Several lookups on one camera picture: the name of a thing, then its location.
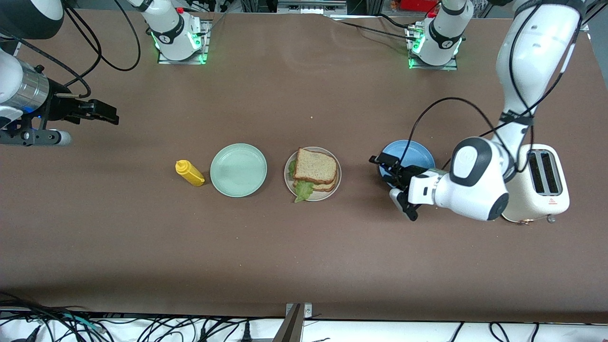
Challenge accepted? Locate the brown bread slice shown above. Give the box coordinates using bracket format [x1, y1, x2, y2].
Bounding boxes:
[293, 148, 338, 185]
[293, 177, 339, 193]

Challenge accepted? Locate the green lettuce leaf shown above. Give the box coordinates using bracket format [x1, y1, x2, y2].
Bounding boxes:
[288, 159, 315, 203]

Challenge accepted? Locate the yellow squeeze bottle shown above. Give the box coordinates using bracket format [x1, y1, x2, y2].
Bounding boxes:
[175, 160, 206, 187]

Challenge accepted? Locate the blue plate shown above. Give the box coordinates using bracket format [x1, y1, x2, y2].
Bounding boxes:
[379, 140, 436, 187]

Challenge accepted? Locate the beige plate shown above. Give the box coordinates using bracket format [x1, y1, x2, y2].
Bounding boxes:
[284, 147, 342, 202]

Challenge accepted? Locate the light green plate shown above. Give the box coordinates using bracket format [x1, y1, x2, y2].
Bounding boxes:
[210, 143, 267, 198]

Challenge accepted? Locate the white toaster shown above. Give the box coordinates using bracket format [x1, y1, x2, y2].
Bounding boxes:
[501, 144, 570, 225]

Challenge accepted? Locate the red box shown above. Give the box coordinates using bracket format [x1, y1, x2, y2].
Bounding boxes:
[400, 0, 438, 13]

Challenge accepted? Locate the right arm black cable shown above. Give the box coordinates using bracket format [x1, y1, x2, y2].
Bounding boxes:
[14, 0, 142, 99]

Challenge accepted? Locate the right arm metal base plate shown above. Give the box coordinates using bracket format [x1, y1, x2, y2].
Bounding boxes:
[157, 20, 212, 65]

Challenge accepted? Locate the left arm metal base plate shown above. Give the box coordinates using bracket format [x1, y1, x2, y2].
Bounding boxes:
[408, 26, 459, 71]

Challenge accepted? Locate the black cable on table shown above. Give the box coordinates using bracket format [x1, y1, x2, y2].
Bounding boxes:
[332, 17, 419, 42]

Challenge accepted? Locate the silver metal bracket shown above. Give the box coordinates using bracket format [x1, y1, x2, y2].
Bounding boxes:
[285, 303, 313, 320]

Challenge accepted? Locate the grey metal post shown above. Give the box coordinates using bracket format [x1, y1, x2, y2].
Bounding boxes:
[272, 304, 304, 342]

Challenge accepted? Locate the teal cable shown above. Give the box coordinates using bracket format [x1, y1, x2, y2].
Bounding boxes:
[61, 313, 104, 332]

